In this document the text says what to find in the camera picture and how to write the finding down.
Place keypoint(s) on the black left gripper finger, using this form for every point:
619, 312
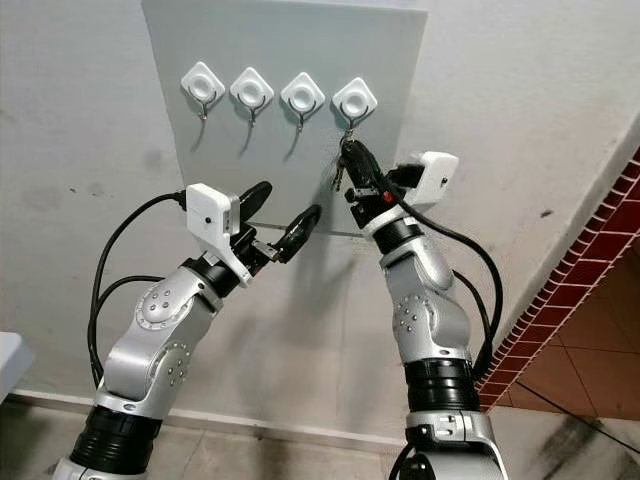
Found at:
256, 195
302, 232

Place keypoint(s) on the white folding table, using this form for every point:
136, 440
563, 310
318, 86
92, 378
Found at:
12, 365

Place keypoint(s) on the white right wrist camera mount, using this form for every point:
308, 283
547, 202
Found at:
435, 175

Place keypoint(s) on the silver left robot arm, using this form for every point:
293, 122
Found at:
160, 345

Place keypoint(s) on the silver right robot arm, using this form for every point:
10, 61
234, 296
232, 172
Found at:
435, 310

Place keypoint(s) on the white adhesive wall hook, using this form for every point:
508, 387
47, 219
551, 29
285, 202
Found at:
203, 83
355, 100
303, 95
252, 90

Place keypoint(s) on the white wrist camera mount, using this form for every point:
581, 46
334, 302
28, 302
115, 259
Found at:
210, 215
435, 175

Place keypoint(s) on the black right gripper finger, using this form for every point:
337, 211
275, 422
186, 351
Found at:
361, 168
405, 175

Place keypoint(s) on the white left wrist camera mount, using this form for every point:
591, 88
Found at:
210, 215

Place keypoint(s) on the small silver key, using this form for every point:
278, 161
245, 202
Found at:
337, 172

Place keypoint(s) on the grey wall board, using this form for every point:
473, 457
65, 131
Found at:
280, 30

